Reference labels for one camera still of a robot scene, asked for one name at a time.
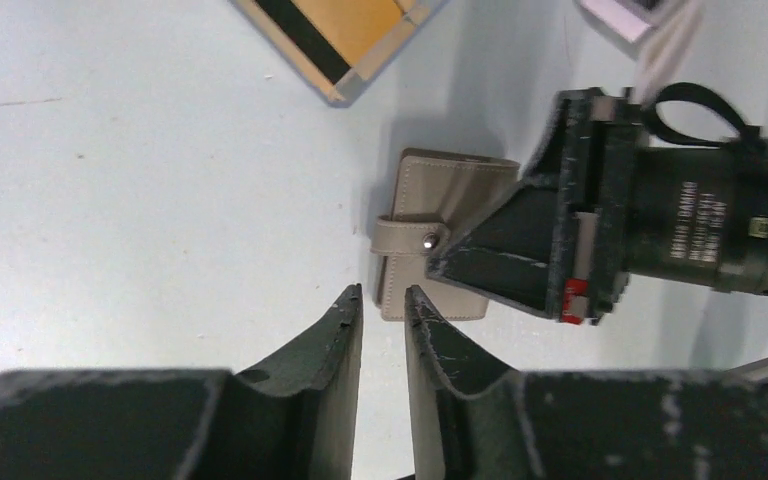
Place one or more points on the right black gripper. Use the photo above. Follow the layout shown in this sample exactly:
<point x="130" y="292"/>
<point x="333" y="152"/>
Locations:
<point x="554" y="243"/>

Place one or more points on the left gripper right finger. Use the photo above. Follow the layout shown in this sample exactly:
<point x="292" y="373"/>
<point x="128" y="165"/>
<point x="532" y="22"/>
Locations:
<point x="475" y="417"/>

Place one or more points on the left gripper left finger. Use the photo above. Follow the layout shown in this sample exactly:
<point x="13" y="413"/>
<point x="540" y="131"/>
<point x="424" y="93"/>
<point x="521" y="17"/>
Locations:
<point x="292" y="415"/>

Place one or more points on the grey card holder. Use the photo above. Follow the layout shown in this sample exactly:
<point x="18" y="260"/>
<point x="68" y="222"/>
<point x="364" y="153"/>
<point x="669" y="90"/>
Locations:
<point x="435" y="193"/>

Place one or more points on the clear plastic card box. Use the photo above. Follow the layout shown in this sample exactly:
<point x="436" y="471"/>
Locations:
<point x="338" y="46"/>

